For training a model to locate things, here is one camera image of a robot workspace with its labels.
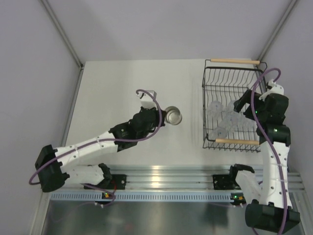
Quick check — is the clear plastic cup bottom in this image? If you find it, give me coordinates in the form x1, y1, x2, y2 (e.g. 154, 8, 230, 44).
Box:
238, 115, 255, 130

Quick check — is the steel cup cork base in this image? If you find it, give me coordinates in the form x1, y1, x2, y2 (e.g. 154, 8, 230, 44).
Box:
165, 106, 182, 125

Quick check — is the black wire dish rack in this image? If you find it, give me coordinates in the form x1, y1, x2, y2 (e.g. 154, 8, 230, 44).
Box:
201, 58, 286, 152

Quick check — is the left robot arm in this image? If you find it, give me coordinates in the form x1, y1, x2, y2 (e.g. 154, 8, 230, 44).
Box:
35, 107, 166, 192

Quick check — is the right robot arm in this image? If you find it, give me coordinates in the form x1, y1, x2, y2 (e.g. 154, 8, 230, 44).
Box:
228, 90, 300, 235

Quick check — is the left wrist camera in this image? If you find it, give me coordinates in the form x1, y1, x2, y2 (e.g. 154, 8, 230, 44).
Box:
137, 90, 157, 109

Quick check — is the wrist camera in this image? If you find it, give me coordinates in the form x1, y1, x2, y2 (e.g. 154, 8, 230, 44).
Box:
137, 90, 157, 109
259, 79, 284, 101

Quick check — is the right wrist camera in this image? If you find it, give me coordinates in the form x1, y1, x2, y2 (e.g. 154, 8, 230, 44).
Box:
259, 79, 284, 101

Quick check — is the aluminium mounting rail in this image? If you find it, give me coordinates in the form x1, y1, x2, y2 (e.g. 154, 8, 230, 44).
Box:
40, 165, 305, 191

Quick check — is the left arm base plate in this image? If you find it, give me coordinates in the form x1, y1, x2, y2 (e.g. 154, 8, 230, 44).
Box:
92, 174, 127, 190

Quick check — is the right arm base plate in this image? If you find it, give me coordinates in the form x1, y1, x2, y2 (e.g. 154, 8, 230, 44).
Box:
212, 174, 241, 190

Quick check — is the slotted grey cable duct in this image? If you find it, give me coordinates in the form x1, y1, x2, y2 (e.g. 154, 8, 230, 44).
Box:
50, 190, 243, 203

